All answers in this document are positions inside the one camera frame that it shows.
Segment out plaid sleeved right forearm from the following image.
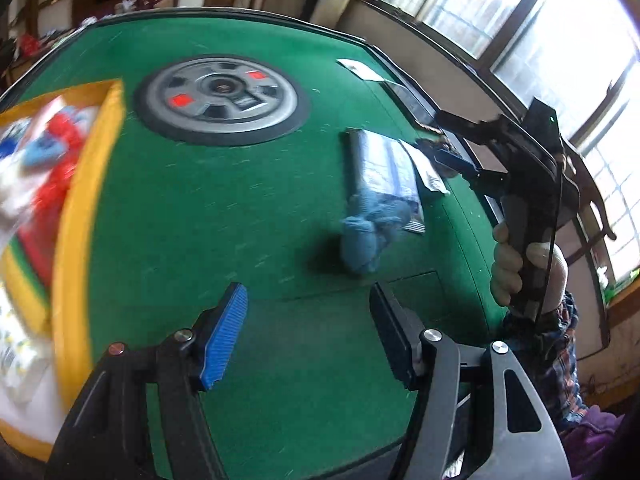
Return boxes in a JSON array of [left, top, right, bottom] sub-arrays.
[[499, 292, 588, 432]]

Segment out red soft item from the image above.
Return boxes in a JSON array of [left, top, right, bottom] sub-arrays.
[[30, 112, 85, 286]]

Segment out white gloved right hand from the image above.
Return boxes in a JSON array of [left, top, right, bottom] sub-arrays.
[[489, 221, 571, 317]]

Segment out white folded cloth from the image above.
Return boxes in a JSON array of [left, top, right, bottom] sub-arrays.
[[400, 140, 449, 195]]

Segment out black smartphone gold case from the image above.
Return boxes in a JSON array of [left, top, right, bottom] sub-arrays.
[[381, 80, 435, 129]]

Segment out white paper card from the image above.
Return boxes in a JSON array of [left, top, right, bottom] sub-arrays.
[[337, 58, 385, 82]]

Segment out yellow rimmed storage tray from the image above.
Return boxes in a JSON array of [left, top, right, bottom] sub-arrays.
[[1, 79, 127, 462]]

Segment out grey round table centre disc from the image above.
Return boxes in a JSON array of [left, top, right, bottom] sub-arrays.
[[132, 54, 310, 148]]

